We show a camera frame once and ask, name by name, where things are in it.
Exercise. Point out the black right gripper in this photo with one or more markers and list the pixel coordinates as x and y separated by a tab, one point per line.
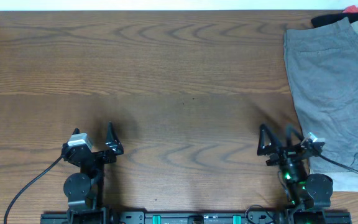
283	154

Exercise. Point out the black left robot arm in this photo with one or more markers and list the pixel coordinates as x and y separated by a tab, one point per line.
84	189

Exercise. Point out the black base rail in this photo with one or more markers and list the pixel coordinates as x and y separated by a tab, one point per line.
257	216

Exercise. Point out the grey shorts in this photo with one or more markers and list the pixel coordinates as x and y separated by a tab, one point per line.
322	71

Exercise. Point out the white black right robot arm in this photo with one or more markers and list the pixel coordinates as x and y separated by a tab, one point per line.
307	191

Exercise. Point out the beige khaki shorts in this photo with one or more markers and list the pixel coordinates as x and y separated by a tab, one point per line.
346	180

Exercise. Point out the black garment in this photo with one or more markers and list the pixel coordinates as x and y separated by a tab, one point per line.
332	18

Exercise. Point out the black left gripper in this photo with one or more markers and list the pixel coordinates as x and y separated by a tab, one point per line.
96	155

